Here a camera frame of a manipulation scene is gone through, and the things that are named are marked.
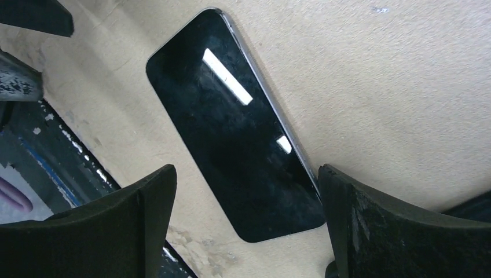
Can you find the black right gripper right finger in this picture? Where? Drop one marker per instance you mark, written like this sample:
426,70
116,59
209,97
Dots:
374,234

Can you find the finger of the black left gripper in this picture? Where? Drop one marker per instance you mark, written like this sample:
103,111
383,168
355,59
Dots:
19,81
50,17

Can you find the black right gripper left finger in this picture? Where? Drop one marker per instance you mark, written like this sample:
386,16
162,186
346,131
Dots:
119,235

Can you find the silver-edged black-screen phone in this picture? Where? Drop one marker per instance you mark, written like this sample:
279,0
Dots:
219,104

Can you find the black phone case with cutout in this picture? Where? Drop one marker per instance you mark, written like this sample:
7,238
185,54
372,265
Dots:
477,209

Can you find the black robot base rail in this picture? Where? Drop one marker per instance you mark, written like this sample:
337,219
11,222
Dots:
46,170

